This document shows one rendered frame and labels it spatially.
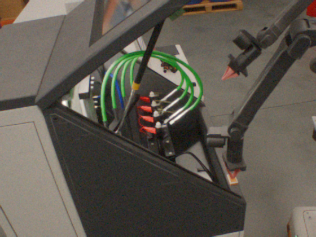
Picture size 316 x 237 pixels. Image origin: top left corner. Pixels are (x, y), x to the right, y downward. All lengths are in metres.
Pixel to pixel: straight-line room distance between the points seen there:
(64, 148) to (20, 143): 0.13
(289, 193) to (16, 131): 2.08
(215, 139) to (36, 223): 0.68
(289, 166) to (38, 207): 2.12
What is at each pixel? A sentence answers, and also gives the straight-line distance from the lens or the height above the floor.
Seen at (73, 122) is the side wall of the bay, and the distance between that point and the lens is 0.97.
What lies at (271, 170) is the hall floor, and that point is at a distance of 2.83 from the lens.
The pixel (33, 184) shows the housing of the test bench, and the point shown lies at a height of 1.19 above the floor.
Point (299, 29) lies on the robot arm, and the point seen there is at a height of 1.58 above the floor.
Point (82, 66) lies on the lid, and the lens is 0.86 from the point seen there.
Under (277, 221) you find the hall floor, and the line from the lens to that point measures 2.49.
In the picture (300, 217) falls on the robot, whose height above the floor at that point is 0.28.
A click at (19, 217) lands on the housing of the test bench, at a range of 1.26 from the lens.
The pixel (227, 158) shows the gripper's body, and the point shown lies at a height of 1.07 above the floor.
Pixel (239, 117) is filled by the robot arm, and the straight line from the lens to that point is 1.13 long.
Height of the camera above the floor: 1.91
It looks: 34 degrees down
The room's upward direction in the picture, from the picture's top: 7 degrees counter-clockwise
